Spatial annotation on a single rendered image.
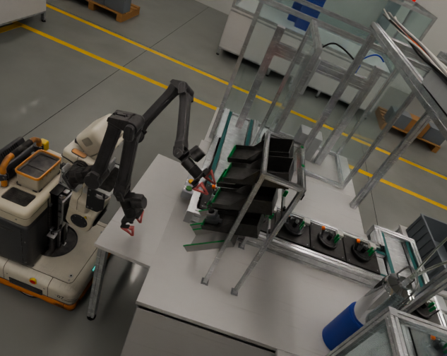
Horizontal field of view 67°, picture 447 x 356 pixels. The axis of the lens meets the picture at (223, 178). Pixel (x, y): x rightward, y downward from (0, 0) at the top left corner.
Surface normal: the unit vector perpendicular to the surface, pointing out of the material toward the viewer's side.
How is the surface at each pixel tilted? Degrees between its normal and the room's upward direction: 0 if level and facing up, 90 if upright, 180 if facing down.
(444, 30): 90
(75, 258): 0
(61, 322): 0
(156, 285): 0
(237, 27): 90
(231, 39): 90
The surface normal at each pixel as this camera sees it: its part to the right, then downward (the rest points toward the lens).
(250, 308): 0.33, -0.72
